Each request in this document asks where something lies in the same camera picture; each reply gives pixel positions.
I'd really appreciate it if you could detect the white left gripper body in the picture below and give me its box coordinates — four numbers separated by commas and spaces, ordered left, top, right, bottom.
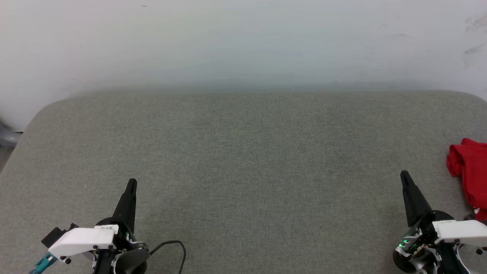
48, 217, 150, 268

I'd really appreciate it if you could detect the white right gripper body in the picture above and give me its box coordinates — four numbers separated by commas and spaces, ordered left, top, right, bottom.
396, 210, 487, 255

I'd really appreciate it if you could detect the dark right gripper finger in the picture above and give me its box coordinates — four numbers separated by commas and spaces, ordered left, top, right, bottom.
400, 170, 434, 228

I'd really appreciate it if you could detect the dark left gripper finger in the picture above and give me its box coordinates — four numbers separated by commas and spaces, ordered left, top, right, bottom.
112, 178, 138, 234

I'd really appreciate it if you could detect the red white-trimmed garment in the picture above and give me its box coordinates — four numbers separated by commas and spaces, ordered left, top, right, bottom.
446, 138, 487, 221

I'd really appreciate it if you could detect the grey blurred object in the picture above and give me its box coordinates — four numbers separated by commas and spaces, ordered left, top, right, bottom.
0, 120, 24, 148

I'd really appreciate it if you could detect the teal cable connector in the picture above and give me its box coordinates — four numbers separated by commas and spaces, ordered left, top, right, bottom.
30, 252, 58, 274

